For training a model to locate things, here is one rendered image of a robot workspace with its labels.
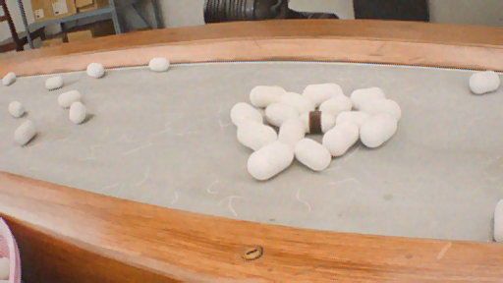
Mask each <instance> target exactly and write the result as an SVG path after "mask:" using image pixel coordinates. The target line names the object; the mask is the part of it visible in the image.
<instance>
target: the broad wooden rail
mask: <svg viewBox="0 0 503 283"><path fill-rule="evenodd" d="M163 57H164V58H166V59H167V60H168V61H169V64H170V65H174V64H202V63H216V62H287V61H297V62H327V63H348V64H355V63H365V64H380V65H395V66H409V67H414V66H420V67H431V68H443V69H454V70H465V71H466V70H474V71H485V72H486V71H489V70H490V71H492V72H494V73H503V28H495V27H483V26H471V25H467V26H466V25H459V24H455V25H453V24H445V23H444V24H439V23H426V22H420V23H419V22H410V21H407V22H403V21H385V20H380V21H377V20H355V19H351V20H343V19H337V20H330V19H322V20H315V19H306V20H294V19H291V20H274V21H241V22H230V23H224V24H208V25H192V26H188V27H176V28H163V29H152V30H147V31H136V32H132V33H123V34H118V35H110V36H104V37H99V38H91V39H87V40H78V41H76V42H67V43H65V44H56V45H53V46H46V47H41V48H36V49H30V50H26V51H19V52H16V53H9V54H6V55H0V80H3V79H4V77H5V76H6V75H8V74H9V73H14V74H15V76H16V78H25V77H36V76H38V75H50V74H62V73H74V72H86V69H87V66H88V65H89V64H91V63H96V64H101V65H102V66H103V68H104V69H117V68H133V67H148V66H149V62H150V61H151V60H152V59H153V58H163Z"/></svg>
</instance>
